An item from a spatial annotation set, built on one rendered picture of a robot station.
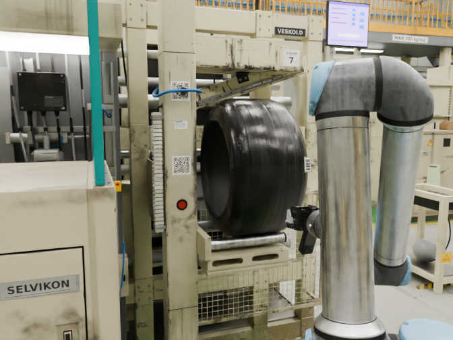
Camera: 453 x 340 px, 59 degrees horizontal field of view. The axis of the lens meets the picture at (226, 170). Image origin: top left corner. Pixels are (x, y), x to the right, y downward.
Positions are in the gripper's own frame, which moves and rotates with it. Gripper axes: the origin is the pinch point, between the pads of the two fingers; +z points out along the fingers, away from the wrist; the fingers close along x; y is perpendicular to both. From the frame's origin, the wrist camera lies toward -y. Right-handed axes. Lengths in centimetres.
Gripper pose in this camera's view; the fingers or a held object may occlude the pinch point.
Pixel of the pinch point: (288, 222)
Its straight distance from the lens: 150.8
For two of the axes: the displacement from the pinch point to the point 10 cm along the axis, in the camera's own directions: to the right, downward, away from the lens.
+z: -3.2, 0.0, 9.5
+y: -0.4, -10.0, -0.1
